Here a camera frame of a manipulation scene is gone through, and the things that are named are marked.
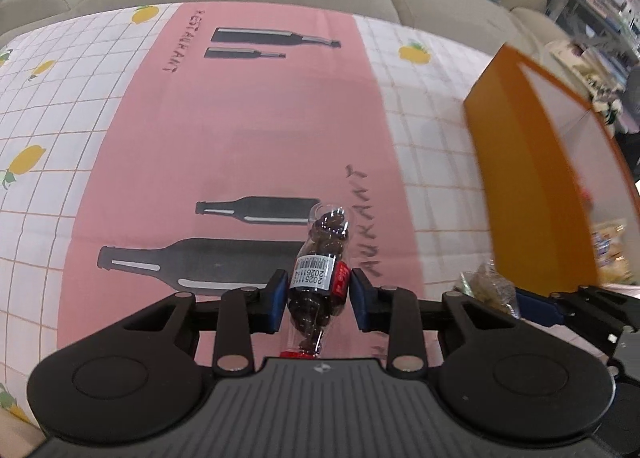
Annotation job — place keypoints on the grey shelf unit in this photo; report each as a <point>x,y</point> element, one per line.
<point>600,13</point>

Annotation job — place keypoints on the yellow blue snack bag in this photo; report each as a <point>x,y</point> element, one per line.
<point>610,258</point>

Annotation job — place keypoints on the dark chair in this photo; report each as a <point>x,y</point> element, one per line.
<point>631,108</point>

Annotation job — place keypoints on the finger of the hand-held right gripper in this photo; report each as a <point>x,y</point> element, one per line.
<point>540,308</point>

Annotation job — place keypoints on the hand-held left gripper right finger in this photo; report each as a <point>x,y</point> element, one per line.
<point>360,300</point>

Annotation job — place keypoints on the open magazine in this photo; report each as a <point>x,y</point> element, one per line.
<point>585,61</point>

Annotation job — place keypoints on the orange cardboard box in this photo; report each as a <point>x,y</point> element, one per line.
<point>525,163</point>

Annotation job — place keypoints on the green snack packet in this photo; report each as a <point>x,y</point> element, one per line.
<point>487,285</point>

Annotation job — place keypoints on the chocolate candy bottle red cap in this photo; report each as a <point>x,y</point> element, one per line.
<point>320,238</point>

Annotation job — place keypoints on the pink checked lemon tablecloth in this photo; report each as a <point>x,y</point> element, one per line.
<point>200,138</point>

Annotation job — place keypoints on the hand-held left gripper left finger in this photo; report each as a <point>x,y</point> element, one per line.
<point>279,300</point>

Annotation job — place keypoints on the black white bag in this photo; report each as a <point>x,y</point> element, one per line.
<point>606,108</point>

